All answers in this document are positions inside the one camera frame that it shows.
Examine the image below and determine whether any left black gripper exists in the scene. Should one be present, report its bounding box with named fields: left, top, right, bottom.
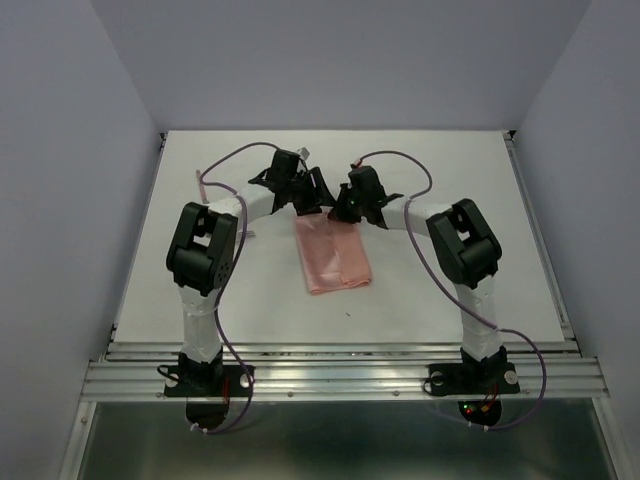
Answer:
left=286, top=167, right=336, bottom=217

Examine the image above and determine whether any pink cloth napkin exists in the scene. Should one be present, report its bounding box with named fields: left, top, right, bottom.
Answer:
left=294, top=213, right=372, bottom=295

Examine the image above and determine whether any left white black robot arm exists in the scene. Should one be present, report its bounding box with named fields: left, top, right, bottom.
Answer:
left=166, top=148, right=335, bottom=394

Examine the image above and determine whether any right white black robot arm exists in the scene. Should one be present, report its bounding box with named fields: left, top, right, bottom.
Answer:
left=329, top=166, right=503, bottom=390

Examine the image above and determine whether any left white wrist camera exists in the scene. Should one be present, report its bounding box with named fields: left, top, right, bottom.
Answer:
left=296, top=147, right=310, bottom=161

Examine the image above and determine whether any pink handled knife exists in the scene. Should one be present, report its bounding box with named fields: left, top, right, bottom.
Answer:
left=195, top=170, right=209, bottom=204

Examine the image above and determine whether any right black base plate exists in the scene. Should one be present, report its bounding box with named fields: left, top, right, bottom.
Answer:
left=422, top=362, right=520, bottom=397

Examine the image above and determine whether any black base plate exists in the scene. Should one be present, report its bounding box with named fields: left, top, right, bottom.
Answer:
left=156, top=364, right=253, bottom=398
left=422, top=362, right=520, bottom=397

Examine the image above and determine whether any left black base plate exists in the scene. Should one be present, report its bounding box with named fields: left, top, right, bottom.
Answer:
left=156, top=364, right=253, bottom=398

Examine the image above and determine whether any aluminium rail frame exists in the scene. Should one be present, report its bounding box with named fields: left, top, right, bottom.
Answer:
left=62, top=130, right=635, bottom=479

